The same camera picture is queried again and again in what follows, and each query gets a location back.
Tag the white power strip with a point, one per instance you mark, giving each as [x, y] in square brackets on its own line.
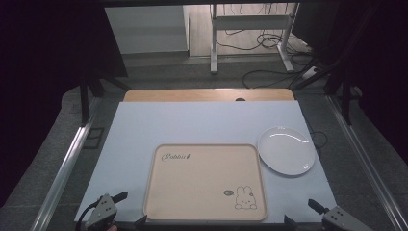
[310, 72]

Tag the beige tray with rabbit print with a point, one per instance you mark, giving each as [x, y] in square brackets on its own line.
[198, 183]

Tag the wooden table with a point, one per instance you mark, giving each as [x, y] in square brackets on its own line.
[205, 95]

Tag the aluminium rail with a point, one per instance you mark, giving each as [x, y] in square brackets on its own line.
[365, 160]
[65, 166]

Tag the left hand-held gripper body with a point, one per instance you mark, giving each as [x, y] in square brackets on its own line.
[102, 210]

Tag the person's left hand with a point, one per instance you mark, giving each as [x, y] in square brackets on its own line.
[112, 228]

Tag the white table mat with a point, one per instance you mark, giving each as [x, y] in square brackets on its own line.
[198, 123]

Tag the white cabinet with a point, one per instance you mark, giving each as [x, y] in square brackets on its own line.
[146, 29]

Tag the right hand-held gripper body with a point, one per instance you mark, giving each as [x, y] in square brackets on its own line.
[344, 220]

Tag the white round plate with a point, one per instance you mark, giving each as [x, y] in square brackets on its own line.
[285, 152]

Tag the black metal stand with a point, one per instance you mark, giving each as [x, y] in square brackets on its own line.
[84, 102]
[346, 96]

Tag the white metal desk frame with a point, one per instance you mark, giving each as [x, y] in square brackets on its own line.
[213, 48]

